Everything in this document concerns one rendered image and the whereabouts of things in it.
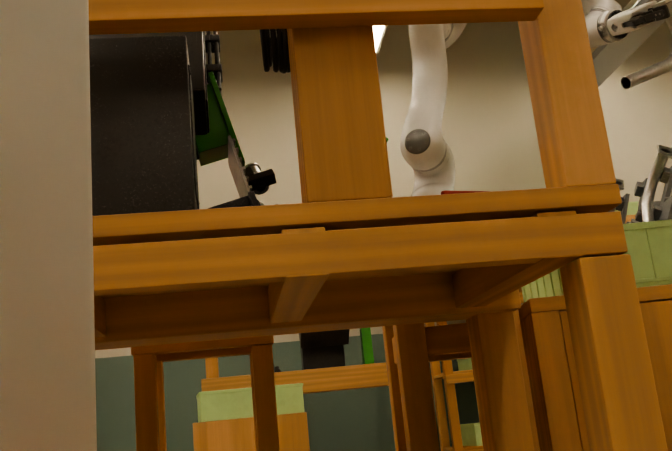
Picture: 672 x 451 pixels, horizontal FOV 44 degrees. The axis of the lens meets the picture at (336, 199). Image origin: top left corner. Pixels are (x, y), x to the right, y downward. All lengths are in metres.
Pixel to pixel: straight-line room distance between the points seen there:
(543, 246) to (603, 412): 0.27
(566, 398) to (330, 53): 1.09
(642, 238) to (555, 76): 0.85
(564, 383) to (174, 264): 1.13
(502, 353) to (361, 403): 5.28
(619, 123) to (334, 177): 7.20
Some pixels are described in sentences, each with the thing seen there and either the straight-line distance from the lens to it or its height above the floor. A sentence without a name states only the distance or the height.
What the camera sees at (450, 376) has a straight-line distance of 6.71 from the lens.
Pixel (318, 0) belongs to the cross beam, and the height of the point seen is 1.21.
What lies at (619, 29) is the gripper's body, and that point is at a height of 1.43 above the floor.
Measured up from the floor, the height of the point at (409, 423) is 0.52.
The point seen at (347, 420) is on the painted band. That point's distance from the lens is 7.19.
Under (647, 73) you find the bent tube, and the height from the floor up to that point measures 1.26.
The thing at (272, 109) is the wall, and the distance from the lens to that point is 7.71.
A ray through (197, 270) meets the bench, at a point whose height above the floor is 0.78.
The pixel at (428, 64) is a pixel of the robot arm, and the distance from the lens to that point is 2.38.
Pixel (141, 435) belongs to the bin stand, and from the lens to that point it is 2.05.
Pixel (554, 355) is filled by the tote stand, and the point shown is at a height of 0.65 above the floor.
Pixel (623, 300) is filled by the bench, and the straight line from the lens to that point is 1.42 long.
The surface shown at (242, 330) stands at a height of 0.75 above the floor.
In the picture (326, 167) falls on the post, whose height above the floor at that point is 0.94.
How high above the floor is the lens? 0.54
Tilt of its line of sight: 15 degrees up
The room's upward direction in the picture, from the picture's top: 6 degrees counter-clockwise
